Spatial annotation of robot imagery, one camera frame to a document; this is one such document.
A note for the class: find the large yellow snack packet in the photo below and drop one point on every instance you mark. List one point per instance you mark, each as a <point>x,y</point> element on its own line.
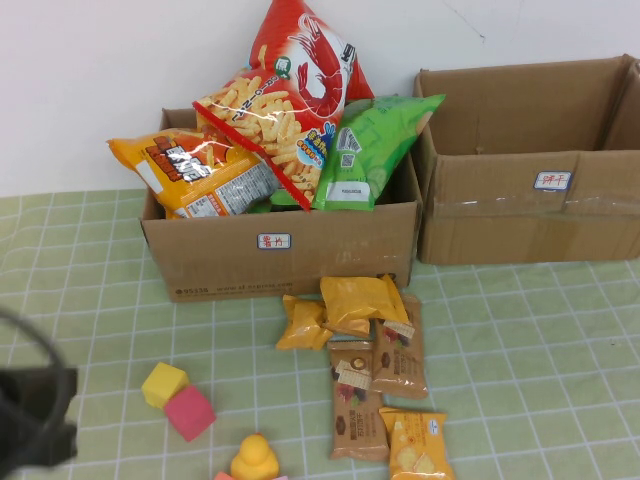
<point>355,302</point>

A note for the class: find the red shrimp stick bag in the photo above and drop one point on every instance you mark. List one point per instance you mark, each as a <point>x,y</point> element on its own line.
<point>300,100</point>

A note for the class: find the brown wafer biscuit packet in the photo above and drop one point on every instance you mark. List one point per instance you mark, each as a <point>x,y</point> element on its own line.
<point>357,425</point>
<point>400,370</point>

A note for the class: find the yellow cracker packet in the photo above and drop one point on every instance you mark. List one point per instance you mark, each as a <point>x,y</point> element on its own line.
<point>415,450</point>

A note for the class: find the small green snack packet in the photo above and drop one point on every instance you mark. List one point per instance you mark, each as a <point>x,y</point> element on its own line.
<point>287,201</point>

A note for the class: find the small yellow snack packet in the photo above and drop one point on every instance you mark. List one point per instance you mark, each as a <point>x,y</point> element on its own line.
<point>302,325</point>

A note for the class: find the large orange snack bag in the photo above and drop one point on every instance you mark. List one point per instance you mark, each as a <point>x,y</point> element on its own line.
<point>200,180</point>

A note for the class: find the cardboard box with printed text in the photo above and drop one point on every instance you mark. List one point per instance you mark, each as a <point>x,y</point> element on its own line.
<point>325,250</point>

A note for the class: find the white label sticker blue border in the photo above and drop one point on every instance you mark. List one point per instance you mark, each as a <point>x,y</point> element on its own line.
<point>552,181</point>
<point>275,241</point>

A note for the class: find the green chip bag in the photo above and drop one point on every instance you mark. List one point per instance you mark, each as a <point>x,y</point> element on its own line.
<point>370,150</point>

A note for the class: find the large plain cardboard box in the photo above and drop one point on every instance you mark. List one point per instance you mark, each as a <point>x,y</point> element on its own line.
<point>500,225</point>

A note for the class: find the green checked tablecloth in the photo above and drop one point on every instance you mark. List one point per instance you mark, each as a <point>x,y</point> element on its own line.
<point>500,350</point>

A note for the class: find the yellow foam cube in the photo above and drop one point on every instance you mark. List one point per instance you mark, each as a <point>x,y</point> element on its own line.
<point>162,382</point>

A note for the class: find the pink foam cube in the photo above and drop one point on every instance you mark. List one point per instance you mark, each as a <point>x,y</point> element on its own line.
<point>190,412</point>

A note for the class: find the yellow rubber duck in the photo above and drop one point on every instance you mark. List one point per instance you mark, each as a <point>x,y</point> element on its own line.
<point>255,460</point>

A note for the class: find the pink toy block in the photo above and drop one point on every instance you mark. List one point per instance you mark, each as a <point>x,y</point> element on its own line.
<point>224,476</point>

